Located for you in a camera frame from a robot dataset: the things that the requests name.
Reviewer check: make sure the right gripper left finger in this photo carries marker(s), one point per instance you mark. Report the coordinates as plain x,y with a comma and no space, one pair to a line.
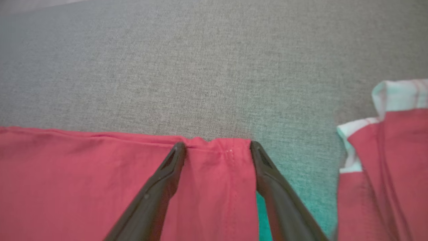
150,204

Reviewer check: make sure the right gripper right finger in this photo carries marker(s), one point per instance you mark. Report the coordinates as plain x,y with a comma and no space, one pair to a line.
284,211

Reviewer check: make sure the red jersey with white lining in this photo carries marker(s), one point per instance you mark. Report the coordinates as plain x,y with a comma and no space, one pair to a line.
83,187

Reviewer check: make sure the red shorts with white stripe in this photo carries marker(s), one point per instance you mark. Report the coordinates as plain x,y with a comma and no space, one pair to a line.
394,174

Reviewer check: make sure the large grey sofa seat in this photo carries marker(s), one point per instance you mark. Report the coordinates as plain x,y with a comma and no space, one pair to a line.
200,67

